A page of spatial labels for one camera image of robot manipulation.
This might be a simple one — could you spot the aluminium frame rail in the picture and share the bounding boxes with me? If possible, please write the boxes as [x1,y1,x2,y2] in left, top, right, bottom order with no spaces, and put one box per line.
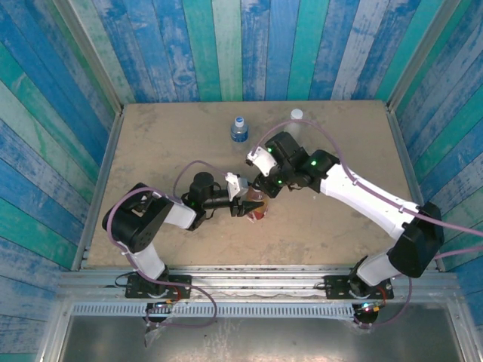
[58,265,460,301]

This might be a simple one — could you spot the aluminium corner post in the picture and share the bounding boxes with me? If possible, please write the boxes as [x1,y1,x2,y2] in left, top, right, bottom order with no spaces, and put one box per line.
[386,0,464,110]
[51,0,125,114]

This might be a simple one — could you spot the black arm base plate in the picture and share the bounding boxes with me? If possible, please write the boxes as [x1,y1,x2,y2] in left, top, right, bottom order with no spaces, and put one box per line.
[124,274,193,299]
[325,274,395,301]

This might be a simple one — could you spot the aluminium table edge strip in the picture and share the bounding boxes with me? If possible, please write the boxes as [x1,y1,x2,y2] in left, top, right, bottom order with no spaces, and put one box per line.
[70,107,125,272]
[386,105,447,272]

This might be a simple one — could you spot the steel sheet tray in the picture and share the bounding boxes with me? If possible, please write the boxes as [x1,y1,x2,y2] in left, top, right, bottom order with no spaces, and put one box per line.
[56,314,467,362]

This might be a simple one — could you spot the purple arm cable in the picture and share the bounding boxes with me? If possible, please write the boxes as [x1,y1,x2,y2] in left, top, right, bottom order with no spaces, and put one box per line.
[102,160,237,329]
[251,119,483,329]

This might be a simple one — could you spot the orange tea bottle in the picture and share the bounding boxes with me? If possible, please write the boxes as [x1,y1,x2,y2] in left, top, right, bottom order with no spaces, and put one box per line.
[245,187,271,224]

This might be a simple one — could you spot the white slotted cable duct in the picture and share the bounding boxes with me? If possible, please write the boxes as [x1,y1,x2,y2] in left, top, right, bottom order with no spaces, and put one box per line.
[70,302,358,318]

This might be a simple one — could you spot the clear plastic bottle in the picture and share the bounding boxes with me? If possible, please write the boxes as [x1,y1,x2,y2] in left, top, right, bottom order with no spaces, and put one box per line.
[286,108,309,139]

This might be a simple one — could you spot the base wire bundle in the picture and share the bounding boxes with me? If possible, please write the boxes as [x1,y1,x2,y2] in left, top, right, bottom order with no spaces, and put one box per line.
[144,297,181,322]
[352,288,388,329]

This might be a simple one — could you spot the small clear blue-label bottle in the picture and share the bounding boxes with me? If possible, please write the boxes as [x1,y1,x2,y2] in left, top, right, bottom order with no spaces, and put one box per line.
[229,115,250,144]

